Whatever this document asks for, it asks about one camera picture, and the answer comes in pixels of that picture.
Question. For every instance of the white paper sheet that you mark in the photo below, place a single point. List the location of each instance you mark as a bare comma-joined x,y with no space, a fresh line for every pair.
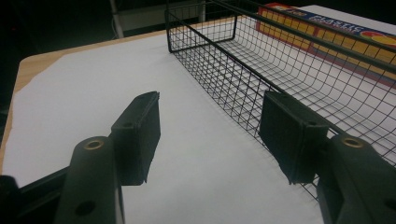
186,149

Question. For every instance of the yellow plastic wrap box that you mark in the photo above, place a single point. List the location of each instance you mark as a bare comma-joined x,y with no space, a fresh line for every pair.
330,34

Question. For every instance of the metal stand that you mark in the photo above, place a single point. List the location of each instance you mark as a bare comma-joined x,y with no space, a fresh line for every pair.
117,18

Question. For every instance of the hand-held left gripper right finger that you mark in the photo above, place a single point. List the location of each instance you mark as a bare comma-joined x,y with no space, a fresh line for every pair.
295,137

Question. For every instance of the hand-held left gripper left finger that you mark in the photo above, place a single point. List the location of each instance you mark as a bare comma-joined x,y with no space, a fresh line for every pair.
134,140

